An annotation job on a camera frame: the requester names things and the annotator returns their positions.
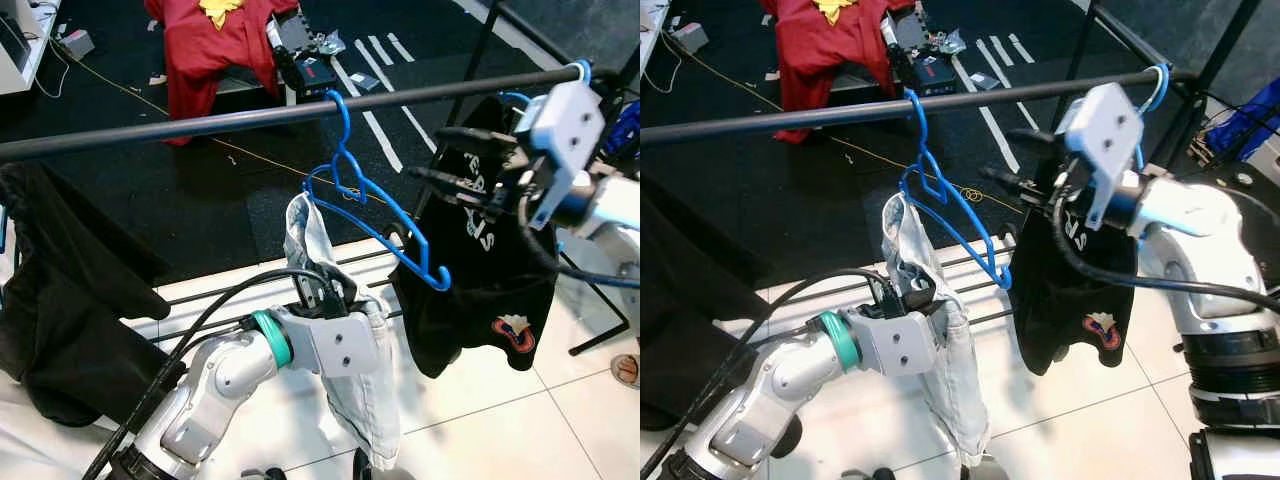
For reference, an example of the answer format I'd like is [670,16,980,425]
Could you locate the light blue denim shorts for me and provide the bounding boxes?
[880,193,993,469]
[283,193,403,473]

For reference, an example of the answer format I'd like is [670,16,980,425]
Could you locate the blue hanger with pale hook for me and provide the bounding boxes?
[1133,65,1172,173]
[497,60,641,291]

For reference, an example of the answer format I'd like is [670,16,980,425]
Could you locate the long wide white tape strip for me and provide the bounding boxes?
[950,60,1023,178]
[330,60,403,173]

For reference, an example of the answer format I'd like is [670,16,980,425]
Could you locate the long thin white tape strip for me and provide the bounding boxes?
[355,40,438,153]
[975,40,1041,131]

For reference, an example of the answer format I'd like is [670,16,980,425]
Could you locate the black T-shirt with white print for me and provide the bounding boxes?
[390,95,559,379]
[1010,150,1143,376]

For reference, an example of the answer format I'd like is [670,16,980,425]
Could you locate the blue cloth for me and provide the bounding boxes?
[1205,80,1280,163]
[603,98,641,159]

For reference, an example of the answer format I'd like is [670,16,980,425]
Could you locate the black flat box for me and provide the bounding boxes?
[915,58,958,96]
[300,60,338,97]

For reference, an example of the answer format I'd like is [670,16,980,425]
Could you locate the black stool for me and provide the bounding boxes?
[1185,140,1280,206]

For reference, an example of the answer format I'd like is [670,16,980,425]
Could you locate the white desk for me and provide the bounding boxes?
[0,0,63,96]
[640,0,673,73]

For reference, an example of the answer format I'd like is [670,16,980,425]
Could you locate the black metal clothes rack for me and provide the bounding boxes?
[0,0,641,356]
[640,0,1280,331]

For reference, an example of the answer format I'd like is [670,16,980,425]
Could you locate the red shirt with yellow print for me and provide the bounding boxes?
[145,0,301,146]
[760,0,916,144]

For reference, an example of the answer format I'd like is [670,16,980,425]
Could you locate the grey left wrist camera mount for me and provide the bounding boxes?
[298,310,383,378]
[858,310,939,379]

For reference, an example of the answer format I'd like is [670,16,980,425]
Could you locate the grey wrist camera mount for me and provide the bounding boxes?
[858,310,939,379]
[1055,82,1145,231]
[298,310,383,378]
[523,80,607,231]

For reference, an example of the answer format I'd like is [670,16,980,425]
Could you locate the thin yellow cord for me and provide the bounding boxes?
[60,55,391,206]
[680,45,1001,211]

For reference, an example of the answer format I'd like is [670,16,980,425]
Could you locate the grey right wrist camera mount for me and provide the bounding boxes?
[523,80,607,231]
[1055,82,1145,231]

